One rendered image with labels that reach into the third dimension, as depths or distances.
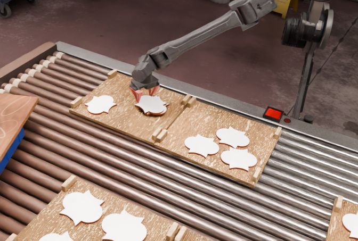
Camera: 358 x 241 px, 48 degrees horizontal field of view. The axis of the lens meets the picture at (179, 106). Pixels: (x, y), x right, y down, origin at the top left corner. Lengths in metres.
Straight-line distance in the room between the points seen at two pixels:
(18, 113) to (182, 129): 0.63
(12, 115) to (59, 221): 0.46
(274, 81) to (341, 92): 0.60
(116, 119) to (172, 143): 0.27
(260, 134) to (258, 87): 2.05
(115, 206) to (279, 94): 2.55
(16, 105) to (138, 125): 0.47
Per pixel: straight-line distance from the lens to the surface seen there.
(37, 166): 1.56
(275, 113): 1.84
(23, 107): 1.62
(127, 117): 1.69
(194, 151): 1.54
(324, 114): 3.59
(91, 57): 2.15
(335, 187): 1.61
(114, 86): 1.88
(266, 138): 1.67
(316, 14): 2.11
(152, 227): 1.31
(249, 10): 1.50
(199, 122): 1.69
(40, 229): 1.34
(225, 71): 3.86
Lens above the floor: 1.99
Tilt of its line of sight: 37 degrees down
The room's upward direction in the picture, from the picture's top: 5 degrees clockwise
